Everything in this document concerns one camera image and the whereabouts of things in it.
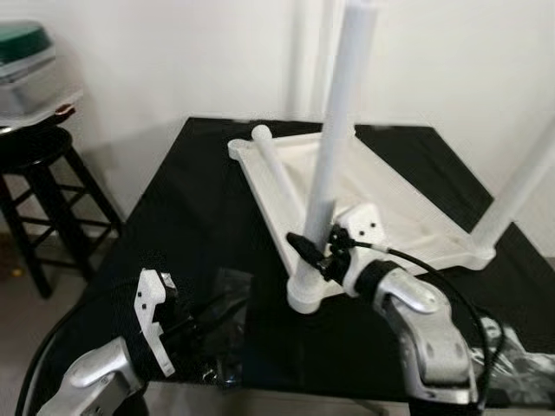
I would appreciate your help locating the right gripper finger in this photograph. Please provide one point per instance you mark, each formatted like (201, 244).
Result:
(303, 245)

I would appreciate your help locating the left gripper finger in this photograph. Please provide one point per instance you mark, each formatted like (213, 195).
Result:
(212, 338)
(221, 308)

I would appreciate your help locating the clear tape patch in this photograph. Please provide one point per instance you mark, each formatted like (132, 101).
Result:
(520, 364)
(230, 282)

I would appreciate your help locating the cream plastic table top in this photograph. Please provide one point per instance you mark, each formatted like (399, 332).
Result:
(390, 199)

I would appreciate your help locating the black tablecloth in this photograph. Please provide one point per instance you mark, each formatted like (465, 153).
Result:
(173, 217)

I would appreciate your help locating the black round stool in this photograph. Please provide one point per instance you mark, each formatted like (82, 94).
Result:
(35, 147)

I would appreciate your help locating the clear plastic container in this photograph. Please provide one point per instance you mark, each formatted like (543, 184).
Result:
(35, 87)

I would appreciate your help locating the green pot lid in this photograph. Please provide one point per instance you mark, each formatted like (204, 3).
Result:
(22, 43)

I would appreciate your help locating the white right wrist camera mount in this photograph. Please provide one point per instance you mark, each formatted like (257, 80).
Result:
(364, 225)

